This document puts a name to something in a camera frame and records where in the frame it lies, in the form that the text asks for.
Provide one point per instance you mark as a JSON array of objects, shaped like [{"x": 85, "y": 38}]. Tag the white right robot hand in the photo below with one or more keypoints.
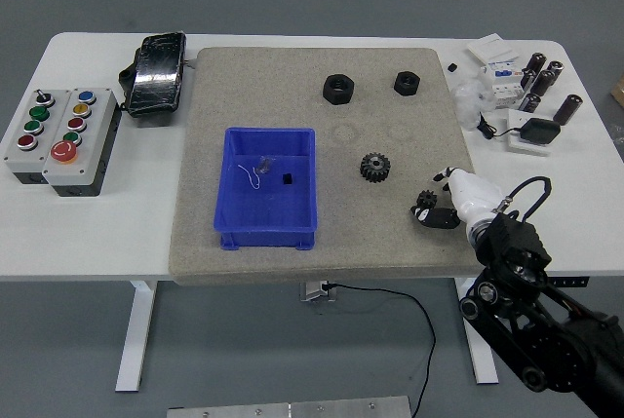
[{"x": 470, "y": 194}]

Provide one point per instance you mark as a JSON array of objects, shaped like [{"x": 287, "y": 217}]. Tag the small black gear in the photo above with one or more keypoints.
[{"x": 427, "y": 200}]

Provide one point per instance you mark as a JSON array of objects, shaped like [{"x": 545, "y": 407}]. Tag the large black gear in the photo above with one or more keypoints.
[{"x": 374, "y": 167}]

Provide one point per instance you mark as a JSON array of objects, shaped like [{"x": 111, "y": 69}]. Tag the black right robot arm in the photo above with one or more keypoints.
[{"x": 536, "y": 320}]

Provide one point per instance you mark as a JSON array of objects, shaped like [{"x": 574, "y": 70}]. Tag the small black hex nut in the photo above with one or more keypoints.
[{"x": 407, "y": 83}]

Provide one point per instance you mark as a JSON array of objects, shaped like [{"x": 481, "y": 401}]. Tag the large black hex nut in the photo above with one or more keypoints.
[{"x": 338, "y": 89}]

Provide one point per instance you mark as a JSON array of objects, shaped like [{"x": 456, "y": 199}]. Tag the cardboard box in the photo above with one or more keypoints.
[{"x": 619, "y": 89}]

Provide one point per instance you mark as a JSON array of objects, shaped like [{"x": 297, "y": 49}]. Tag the blue plastic box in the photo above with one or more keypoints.
[{"x": 265, "y": 208}]

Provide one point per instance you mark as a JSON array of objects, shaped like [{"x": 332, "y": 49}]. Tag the grey emergency-stop control box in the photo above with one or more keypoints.
[{"x": 92, "y": 116}]

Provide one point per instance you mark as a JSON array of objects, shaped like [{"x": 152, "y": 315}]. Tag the grey four-button control box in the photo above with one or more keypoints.
[{"x": 19, "y": 157}]

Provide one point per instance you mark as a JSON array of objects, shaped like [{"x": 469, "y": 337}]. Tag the black power adapter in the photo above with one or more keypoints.
[{"x": 538, "y": 130}]

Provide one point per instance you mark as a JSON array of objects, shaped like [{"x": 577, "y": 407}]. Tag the clear plastic bag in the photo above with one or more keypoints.
[{"x": 469, "y": 99}]

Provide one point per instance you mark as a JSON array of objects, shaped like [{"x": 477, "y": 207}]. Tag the dark brown capacitor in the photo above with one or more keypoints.
[
  {"x": 568, "y": 108},
  {"x": 528, "y": 79},
  {"x": 537, "y": 63},
  {"x": 530, "y": 102},
  {"x": 555, "y": 67},
  {"x": 542, "y": 83}
]

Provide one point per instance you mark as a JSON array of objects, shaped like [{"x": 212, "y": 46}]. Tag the white circuit breaker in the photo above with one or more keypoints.
[{"x": 504, "y": 84}]

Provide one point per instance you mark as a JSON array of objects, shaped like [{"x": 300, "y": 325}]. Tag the silver power socket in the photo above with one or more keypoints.
[{"x": 316, "y": 290}]

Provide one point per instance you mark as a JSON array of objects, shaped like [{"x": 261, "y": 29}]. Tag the small black cube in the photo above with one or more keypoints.
[{"x": 287, "y": 179}]

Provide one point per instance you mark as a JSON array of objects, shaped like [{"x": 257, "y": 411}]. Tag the clear plastic piece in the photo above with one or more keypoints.
[{"x": 265, "y": 165}]

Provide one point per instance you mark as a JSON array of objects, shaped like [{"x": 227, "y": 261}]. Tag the grey-brown mat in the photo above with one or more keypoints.
[{"x": 292, "y": 72}]

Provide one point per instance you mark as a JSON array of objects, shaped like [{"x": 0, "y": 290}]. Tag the white thread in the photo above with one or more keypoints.
[{"x": 254, "y": 179}]

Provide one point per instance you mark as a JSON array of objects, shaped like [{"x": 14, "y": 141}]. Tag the silver metal plate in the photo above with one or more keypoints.
[{"x": 290, "y": 408}]

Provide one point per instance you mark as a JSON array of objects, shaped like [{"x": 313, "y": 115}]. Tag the black wrapped device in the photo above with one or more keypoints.
[{"x": 156, "y": 74}]

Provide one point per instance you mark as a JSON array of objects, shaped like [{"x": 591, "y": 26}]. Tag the black table bracket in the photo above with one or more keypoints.
[{"x": 570, "y": 281}]

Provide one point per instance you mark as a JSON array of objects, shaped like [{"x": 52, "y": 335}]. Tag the white switch plate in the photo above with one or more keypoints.
[{"x": 492, "y": 48}]

